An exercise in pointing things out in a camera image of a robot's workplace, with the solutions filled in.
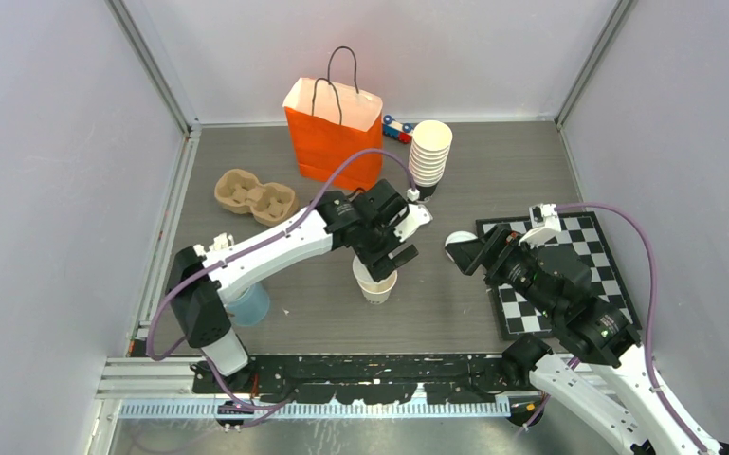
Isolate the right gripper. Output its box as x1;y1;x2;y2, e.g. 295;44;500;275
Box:
444;221;559;318

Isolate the white paper coffee cup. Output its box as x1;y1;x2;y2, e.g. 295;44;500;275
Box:
352;256;398;304

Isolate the white plastic cup lid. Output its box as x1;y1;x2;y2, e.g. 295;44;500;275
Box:
445;231;478;246

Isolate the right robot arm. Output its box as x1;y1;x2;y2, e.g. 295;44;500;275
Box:
445;226;729;454

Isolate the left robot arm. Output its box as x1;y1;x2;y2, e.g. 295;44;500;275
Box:
163;179;432;392

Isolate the black white checkerboard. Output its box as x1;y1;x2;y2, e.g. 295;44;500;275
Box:
489;212;642;341

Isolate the stack of white paper cups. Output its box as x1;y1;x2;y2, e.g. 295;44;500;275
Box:
409;120;453;202

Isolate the red blue toy car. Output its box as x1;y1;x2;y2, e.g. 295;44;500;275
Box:
382;115;414;144

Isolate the cardboard cup carrier tray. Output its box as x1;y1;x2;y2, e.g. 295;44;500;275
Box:
213;169;300;227

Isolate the blue plastic cup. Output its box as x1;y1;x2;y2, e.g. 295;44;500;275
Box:
225;282;270;327

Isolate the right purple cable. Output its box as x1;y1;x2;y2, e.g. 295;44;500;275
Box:
514;202;717;455

